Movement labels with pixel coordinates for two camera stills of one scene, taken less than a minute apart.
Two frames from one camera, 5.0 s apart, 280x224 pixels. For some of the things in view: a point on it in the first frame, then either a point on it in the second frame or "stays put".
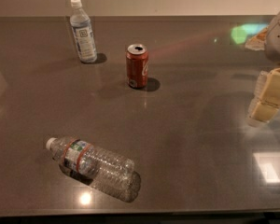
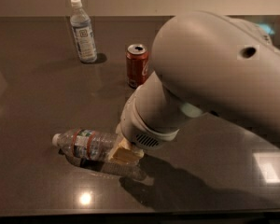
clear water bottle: x=112 y=175 -> x=86 y=144
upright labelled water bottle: x=80 y=24 stays put
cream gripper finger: x=263 y=110 -> x=122 y=144
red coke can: x=137 y=65 stays put
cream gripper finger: x=276 y=87 -> x=126 y=156
